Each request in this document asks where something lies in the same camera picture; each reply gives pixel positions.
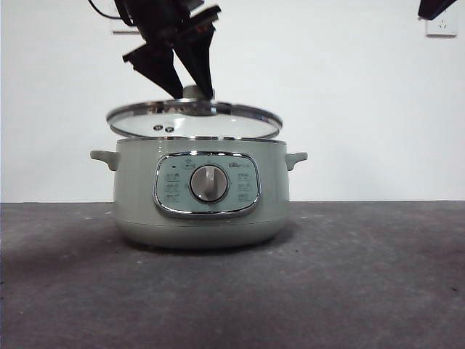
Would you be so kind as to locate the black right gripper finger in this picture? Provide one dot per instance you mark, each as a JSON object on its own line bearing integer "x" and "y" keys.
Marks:
{"x": 436, "y": 7}

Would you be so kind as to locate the sage green electric pot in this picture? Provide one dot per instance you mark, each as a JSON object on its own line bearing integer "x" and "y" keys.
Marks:
{"x": 138, "y": 203}

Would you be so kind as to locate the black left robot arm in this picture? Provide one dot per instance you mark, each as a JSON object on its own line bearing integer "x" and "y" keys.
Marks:
{"x": 156, "y": 18}

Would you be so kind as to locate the white wall socket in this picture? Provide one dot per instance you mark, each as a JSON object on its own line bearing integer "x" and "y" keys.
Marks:
{"x": 125, "y": 31}
{"x": 441, "y": 27}

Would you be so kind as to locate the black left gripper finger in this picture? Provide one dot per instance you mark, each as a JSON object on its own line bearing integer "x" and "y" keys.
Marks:
{"x": 200, "y": 58}
{"x": 156, "y": 69}

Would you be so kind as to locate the glass lid with green knob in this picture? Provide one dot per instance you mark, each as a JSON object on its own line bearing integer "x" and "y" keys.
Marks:
{"x": 225, "y": 125}

